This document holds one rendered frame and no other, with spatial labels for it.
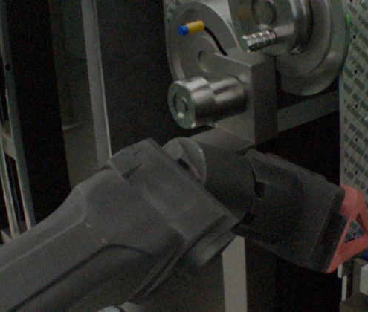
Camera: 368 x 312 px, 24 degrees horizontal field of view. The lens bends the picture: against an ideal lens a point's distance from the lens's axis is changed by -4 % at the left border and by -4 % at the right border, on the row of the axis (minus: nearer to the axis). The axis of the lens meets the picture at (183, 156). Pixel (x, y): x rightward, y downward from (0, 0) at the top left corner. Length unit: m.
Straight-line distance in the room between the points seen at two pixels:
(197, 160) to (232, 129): 0.17
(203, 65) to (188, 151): 0.25
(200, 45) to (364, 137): 0.19
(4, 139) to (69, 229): 0.56
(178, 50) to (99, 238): 0.42
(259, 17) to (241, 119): 0.09
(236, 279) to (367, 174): 0.16
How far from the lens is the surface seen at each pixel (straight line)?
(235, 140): 0.74
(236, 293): 0.81
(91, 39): 1.02
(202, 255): 0.52
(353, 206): 0.65
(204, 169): 0.58
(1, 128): 1.01
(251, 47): 0.67
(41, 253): 0.43
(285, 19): 0.67
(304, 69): 0.70
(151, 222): 0.49
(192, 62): 0.83
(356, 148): 0.71
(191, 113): 0.69
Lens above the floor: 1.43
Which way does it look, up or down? 24 degrees down
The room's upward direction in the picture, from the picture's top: 5 degrees counter-clockwise
